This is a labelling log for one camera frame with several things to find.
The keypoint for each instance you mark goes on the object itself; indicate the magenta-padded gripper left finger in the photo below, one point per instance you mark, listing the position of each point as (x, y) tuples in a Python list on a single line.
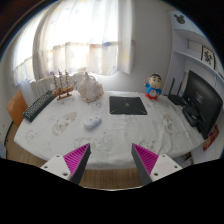
[(77, 156)]

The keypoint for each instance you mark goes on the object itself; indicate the white sheer star-print curtain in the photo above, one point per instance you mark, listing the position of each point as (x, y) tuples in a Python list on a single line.
[(83, 40)]

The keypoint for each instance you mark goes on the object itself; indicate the white cartoon-printed tablecloth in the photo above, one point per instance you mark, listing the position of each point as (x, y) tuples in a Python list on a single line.
[(133, 133)]

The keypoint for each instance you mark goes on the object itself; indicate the red paper packet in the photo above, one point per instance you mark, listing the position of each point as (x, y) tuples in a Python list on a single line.
[(211, 137)]

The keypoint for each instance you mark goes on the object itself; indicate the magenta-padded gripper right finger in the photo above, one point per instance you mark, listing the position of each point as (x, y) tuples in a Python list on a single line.
[(146, 158)]

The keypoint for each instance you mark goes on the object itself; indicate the cartoon boy figurine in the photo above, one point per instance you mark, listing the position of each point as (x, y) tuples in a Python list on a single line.
[(154, 87)]

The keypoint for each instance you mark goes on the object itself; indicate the black computer monitor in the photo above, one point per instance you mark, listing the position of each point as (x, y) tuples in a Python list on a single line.
[(205, 100)]

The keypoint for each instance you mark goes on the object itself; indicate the wooden model sailing ship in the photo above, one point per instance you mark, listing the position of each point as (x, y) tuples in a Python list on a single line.
[(62, 90)]

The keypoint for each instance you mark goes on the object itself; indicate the large white conch shell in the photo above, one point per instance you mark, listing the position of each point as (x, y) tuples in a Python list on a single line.
[(90, 89)]

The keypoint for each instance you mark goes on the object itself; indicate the white cartoon-printed computer mouse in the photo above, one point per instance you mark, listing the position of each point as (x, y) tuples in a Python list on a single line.
[(92, 122)]

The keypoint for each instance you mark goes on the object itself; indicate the orange wooden chair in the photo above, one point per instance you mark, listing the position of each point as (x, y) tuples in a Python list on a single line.
[(16, 106)]

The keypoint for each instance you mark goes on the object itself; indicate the white wall shelf unit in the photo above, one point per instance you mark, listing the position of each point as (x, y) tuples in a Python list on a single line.
[(186, 43)]

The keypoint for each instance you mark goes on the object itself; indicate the black router with antennas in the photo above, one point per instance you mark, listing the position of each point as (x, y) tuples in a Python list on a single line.
[(176, 99)]

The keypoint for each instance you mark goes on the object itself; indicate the black computer keyboard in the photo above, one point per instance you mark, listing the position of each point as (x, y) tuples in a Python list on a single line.
[(37, 106)]

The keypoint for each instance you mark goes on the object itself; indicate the black mouse pad green lines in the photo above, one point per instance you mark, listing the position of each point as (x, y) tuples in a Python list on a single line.
[(127, 106)]

